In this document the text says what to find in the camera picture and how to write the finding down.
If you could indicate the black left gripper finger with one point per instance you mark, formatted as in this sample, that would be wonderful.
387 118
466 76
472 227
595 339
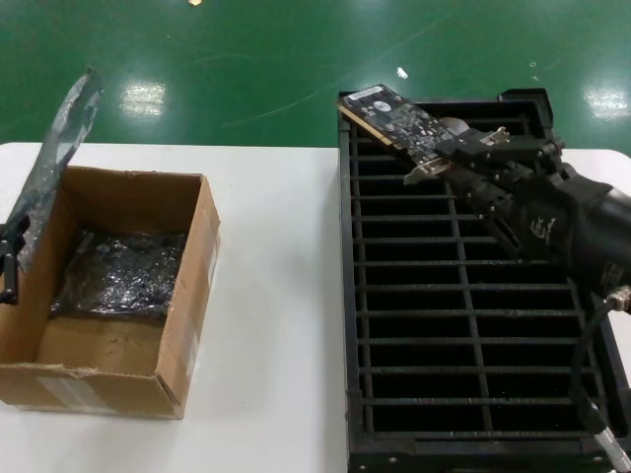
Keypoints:
12 236
10 276

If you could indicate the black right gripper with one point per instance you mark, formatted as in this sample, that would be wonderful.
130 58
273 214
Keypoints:
567 226

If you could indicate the translucent grey antistatic bag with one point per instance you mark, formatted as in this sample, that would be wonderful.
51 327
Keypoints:
64 128

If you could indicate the black graphics card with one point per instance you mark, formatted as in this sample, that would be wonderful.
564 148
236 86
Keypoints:
389 113

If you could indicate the bagged graphics card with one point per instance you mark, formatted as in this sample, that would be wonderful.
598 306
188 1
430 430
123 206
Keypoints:
123 286

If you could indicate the brown cardboard box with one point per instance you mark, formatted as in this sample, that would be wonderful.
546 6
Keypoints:
98 389

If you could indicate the black slotted container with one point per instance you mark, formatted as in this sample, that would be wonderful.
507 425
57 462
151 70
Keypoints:
345 246

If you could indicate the white floor scrap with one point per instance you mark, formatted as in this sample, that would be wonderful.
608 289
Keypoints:
401 73

